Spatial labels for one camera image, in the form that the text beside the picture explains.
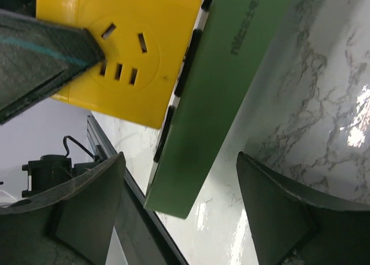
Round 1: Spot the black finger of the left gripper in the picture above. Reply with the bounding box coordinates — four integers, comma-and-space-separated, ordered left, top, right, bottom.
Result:
1, 10, 105, 124

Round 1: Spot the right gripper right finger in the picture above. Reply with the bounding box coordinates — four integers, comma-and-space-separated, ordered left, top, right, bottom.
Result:
236, 152, 369, 264

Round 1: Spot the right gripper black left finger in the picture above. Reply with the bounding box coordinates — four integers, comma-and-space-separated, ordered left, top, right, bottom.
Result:
1, 153, 125, 264

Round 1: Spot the yellow cube socket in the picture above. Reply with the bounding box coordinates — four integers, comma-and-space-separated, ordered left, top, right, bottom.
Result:
36, 0, 202, 129

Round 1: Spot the green power strip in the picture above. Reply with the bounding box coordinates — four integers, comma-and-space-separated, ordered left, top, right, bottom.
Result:
145, 0, 299, 219

